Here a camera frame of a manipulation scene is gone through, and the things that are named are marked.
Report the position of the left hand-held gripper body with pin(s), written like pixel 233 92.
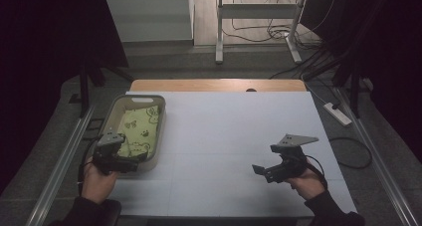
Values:
pixel 107 153

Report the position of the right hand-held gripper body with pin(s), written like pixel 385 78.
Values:
pixel 290 161

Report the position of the person's left hand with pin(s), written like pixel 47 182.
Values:
pixel 98 184

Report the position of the person's right hand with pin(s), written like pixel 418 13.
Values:
pixel 308 184

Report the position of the green printed cloth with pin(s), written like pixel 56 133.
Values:
pixel 141 129

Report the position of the black metal stand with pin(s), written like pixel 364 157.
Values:
pixel 84 86
pixel 355 93

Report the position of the white metal desk frame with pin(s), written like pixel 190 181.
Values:
pixel 255 11

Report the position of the white wall panel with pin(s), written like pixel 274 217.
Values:
pixel 149 17

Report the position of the silver metal rail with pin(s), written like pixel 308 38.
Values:
pixel 61 166
pixel 378 156

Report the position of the white power strip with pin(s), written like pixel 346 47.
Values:
pixel 337 113

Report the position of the wooden table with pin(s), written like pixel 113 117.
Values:
pixel 215 85

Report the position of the white table cover sheet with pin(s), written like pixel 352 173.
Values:
pixel 232 146

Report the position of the beige plastic basket grey rim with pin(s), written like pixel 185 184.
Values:
pixel 112 116

